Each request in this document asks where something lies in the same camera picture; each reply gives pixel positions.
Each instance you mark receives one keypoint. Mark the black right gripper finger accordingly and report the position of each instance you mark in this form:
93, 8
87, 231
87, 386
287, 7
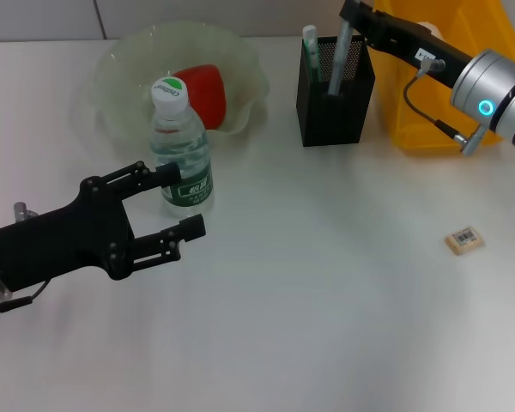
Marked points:
349, 10
367, 10

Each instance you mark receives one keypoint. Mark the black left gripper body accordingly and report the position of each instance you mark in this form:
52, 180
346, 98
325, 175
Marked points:
60, 244

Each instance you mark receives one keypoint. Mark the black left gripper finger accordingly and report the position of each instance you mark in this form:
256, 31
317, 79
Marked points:
167, 173
193, 225

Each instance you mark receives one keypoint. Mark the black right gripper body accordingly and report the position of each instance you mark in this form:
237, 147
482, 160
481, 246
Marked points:
412, 43

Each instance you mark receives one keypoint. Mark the white paper ball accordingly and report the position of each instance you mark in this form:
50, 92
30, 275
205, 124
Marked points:
431, 29

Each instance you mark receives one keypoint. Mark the clear green-label water bottle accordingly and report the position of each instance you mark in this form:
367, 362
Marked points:
182, 141

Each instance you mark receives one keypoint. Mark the grey marker pen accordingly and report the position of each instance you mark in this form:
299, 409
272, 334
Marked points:
340, 60

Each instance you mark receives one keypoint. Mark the mint green utility knife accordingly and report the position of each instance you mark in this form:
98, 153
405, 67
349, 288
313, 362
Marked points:
312, 51

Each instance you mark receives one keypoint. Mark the red-orange toy orange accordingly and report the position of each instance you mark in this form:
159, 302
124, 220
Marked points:
208, 94

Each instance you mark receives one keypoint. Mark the beige eraser with barcode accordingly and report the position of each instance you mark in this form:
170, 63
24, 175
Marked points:
465, 240

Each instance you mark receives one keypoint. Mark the white and silver right arm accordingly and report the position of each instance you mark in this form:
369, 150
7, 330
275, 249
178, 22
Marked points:
498, 98

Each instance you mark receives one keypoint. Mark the pale green glass fruit plate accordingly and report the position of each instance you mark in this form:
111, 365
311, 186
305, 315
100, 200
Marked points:
124, 86

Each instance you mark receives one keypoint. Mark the black mesh pen holder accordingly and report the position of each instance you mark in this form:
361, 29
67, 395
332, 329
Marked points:
335, 120

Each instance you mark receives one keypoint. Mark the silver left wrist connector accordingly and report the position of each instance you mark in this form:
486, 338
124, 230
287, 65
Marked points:
23, 211

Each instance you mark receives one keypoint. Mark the yellow plastic bin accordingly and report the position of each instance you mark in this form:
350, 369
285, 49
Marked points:
395, 107

